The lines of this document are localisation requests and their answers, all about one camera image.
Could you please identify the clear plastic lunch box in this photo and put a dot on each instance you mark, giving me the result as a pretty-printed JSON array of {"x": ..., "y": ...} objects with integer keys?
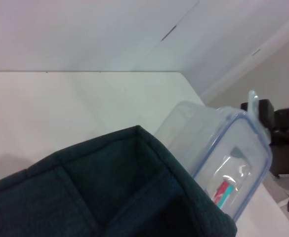
[{"x": 233, "y": 153}]

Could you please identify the dark teal insulated lunch bag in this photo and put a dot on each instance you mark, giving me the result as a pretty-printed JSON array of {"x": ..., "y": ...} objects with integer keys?
[{"x": 97, "y": 187}]

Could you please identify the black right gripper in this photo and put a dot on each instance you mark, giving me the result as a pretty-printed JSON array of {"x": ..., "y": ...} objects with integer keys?
[{"x": 287, "y": 143}]

